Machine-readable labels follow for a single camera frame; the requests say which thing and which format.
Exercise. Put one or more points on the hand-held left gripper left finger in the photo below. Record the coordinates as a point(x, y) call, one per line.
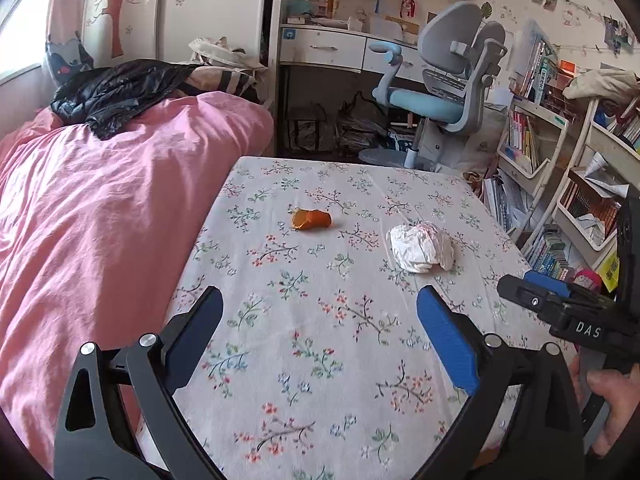
point(195, 330)

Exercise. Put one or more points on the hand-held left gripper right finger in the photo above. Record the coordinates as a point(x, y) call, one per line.
point(447, 345)

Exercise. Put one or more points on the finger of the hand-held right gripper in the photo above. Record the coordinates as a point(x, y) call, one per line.
point(547, 282)
point(525, 295)

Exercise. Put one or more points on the white tissue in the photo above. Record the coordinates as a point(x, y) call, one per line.
point(420, 247)

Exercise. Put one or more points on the orange wrapper piece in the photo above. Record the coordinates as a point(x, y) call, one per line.
point(312, 219)

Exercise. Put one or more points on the person's right hand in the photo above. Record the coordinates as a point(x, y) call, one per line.
point(617, 395)

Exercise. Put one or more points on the stack of small books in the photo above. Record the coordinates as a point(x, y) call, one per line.
point(547, 255)

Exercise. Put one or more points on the pink toy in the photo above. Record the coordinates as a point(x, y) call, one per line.
point(587, 277)

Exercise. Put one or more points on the white book rack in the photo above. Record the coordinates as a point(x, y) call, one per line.
point(520, 175)
point(567, 225)

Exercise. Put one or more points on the yellow book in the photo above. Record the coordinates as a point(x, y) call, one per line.
point(609, 270)

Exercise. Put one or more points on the stack of magazines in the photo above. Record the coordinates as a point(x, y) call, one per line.
point(500, 200)

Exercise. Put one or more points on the floral tablecloth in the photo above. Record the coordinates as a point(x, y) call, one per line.
point(325, 270)

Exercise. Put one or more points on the pink duvet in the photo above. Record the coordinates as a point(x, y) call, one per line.
point(100, 220)

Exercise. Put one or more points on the row of upright books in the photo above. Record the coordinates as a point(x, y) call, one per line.
point(537, 70)

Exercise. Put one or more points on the clear plastic bag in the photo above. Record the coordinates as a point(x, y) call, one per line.
point(362, 125)

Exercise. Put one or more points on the striped beige cloth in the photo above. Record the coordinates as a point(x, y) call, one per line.
point(230, 82)

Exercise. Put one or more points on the black puffer jacket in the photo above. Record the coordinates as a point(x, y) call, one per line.
point(125, 90)

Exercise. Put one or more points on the grey and blue desk chair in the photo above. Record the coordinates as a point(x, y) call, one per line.
point(450, 50)

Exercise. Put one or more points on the white tote bag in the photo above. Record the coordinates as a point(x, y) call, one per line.
point(220, 52)

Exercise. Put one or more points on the white desk with drawers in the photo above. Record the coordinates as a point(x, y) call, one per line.
point(325, 47)

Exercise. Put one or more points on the red hanging doll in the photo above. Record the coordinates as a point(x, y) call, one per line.
point(408, 2)

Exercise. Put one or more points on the white wardrobe with tree print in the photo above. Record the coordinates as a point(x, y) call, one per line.
point(200, 10)

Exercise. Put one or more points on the window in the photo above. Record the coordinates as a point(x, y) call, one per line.
point(30, 45)

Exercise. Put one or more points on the teal container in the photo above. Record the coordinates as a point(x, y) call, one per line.
point(297, 7)

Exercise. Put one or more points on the pink printed curtain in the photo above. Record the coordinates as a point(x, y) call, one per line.
point(65, 0)

